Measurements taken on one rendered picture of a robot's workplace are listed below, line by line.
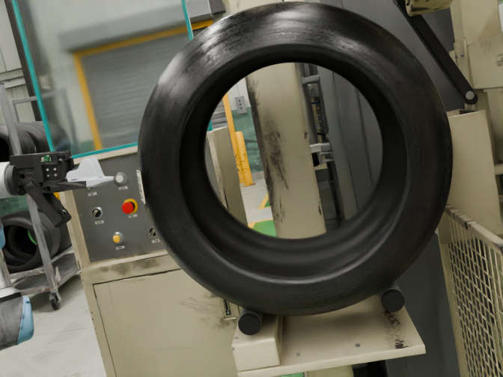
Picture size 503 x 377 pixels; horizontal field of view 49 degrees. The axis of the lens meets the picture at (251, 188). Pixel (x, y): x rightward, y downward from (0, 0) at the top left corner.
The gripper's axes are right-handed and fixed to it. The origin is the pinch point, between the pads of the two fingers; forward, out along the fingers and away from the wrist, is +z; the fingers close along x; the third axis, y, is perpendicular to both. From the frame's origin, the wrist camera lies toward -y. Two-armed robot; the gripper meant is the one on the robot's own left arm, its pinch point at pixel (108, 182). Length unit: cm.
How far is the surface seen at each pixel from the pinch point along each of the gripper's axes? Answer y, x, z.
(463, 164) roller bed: -4, 21, 78
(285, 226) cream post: -18.1, 28.6, 34.8
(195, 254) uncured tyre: -13.3, -12.4, 19.3
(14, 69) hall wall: 129, 954, -509
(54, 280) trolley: -116, 317, -172
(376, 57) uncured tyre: 19, -13, 54
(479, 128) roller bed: 4, 21, 81
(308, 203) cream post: -13, 29, 41
